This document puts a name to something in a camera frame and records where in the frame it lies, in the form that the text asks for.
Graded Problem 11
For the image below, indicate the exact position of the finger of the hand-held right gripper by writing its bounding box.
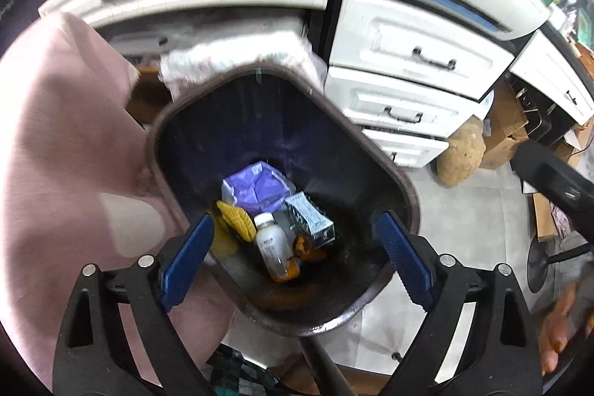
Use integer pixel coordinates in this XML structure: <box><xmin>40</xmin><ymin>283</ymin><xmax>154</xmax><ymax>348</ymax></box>
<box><xmin>509</xmin><ymin>141</ymin><xmax>594</xmax><ymax>239</ymax></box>

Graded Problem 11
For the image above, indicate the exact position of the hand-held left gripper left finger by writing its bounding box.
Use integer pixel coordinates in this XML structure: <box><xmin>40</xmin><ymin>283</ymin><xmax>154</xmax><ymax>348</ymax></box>
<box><xmin>53</xmin><ymin>213</ymin><xmax>216</xmax><ymax>396</ymax></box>

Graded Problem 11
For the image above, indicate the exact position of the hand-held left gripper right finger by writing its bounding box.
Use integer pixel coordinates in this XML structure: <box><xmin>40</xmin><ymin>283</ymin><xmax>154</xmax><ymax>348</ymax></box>
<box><xmin>375</xmin><ymin>210</ymin><xmax>544</xmax><ymax>396</ymax></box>

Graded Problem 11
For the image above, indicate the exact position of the yellow corn cob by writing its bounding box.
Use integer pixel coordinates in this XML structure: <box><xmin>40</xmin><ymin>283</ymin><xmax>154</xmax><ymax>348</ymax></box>
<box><xmin>216</xmin><ymin>200</ymin><xmax>257</xmax><ymax>241</ymax></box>

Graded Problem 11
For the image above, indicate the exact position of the orange juice bottle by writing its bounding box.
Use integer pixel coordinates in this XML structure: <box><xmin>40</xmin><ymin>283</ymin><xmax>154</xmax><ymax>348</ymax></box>
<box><xmin>254</xmin><ymin>213</ymin><xmax>302</xmax><ymax>283</ymax></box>

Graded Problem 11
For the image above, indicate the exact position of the purple plastic package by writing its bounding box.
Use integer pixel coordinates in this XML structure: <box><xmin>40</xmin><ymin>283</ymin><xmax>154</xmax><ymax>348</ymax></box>
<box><xmin>222</xmin><ymin>161</ymin><xmax>298</xmax><ymax>216</ymax></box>

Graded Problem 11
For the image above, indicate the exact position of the orange peel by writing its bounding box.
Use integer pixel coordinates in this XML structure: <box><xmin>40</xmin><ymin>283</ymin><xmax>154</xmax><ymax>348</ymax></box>
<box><xmin>294</xmin><ymin>236</ymin><xmax>328</xmax><ymax>264</ymax></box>

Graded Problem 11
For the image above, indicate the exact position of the small green white box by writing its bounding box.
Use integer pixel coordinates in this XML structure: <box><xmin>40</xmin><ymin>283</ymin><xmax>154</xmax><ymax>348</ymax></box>
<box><xmin>283</xmin><ymin>191</ymin><xmax>336</xmax><ymax>248</ymax></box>

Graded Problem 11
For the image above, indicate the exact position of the brown trash bin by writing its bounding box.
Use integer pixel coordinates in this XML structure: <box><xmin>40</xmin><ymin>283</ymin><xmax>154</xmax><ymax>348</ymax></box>
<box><xmin>146</xmin><ymin>64</ymin><xmax>421</xmax><ymax>336</ymax></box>

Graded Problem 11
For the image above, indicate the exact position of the person's right hand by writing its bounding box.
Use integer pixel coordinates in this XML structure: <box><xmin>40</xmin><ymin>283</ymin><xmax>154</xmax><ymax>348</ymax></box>
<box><xmin>541</xmin><ymin>285</ymin><xmax>594</xmax><ymax>378</ymax></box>

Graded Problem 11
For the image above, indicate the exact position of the cardboard box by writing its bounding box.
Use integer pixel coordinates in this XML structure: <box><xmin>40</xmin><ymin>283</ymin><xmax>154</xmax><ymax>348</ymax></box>
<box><xmin>480</xmin><ymin>81</ymin><xmax>530</xmax><ymax>169</ymax></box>

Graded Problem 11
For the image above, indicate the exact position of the grey round stand base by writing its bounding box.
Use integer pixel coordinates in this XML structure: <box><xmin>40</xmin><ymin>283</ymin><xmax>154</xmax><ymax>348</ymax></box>
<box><xmin>528</xmin><ymin>237</ymin><xmax>594</xmax><ymax>300</ymax></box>

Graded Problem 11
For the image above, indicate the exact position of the tan rough sack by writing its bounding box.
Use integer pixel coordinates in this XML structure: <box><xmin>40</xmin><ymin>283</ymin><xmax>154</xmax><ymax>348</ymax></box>
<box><xmin>437</xmin><ymin>118</ymin><xmax>487</xmax><ymax>187</ymax></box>

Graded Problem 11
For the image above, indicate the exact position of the white desk drawer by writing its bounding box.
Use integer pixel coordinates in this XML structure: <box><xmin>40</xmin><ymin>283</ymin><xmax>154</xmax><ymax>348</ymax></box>
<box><xmin>510</xmin><ymin>32</ymin><xmax>594</xmax><ymax>125</ymax></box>

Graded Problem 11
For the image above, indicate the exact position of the green plaid cloth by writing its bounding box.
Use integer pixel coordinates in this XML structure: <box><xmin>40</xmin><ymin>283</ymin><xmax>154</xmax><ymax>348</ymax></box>
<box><xmin>204</xmin><ymin>347</ymin><xmax>279</xmax><ymax>396</ymax></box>

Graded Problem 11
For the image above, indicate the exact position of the black metal bar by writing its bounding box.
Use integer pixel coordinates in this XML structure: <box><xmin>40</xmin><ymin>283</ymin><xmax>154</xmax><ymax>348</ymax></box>
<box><xmin>299</xmin><ymin>336</ymin><xmax>356</xmax><ymax>396</ymax></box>

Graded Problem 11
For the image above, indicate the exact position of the pink polka dot tablecloth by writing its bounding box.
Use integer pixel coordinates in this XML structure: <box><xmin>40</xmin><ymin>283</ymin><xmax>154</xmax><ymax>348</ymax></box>
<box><xmin>0</xmin><ymin>13</ymin><xmax>237</xmax><ymax>387</ymax></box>

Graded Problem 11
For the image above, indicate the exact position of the white drawer unit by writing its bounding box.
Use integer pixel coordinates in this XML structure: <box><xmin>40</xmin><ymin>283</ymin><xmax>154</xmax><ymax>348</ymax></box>
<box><xmin>325</xmin><ymin>0</ymin><xmax>516</xmax><ymax>169</ymax></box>

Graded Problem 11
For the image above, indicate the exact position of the white plastic-wrapped bundle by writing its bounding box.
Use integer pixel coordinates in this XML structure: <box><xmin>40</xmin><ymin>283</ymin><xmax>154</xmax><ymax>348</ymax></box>
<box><xmin>160</xmin><ymin>29</ymin><xmax>326</xmax><ymax>100</ymax></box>

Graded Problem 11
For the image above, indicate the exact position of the black printed garment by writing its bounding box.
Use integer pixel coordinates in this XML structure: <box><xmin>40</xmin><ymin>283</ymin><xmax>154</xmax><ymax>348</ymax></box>
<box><xmin>0</xmin><ymin>0</ymin><xmax>42</xmax><ymax>53</ymax></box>

